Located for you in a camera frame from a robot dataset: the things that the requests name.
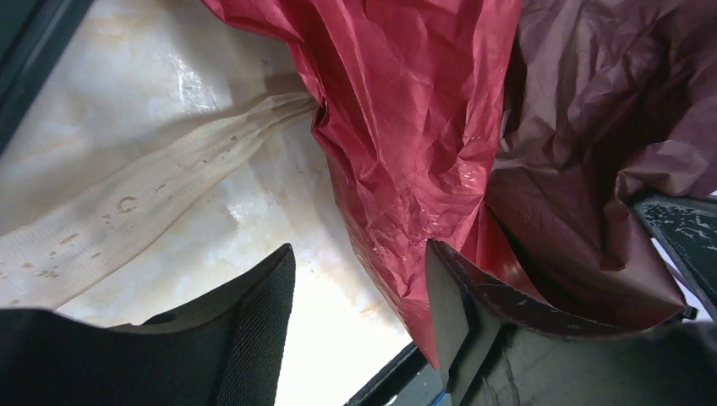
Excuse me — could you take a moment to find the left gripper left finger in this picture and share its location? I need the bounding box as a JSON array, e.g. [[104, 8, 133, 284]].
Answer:
[[111, 244, 296, 405]]

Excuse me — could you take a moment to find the black white chessboard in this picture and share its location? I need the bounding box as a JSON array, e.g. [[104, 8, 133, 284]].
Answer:
[[1, 0, 93, 151]]

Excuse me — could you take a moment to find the cream ribbon with gold lettering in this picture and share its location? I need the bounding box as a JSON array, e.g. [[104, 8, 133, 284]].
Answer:
[[1, 92, 315, 309]]

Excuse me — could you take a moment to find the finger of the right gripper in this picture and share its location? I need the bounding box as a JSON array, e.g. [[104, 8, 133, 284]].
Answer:
[[632, 193, 716, 321]]

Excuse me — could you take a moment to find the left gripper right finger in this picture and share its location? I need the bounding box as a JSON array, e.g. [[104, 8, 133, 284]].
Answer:
[[425, 241, 633, 405]]

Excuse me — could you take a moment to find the dark red wrapping paper sheet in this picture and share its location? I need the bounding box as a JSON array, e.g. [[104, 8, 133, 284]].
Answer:
[[207, 1, 716, 364]]

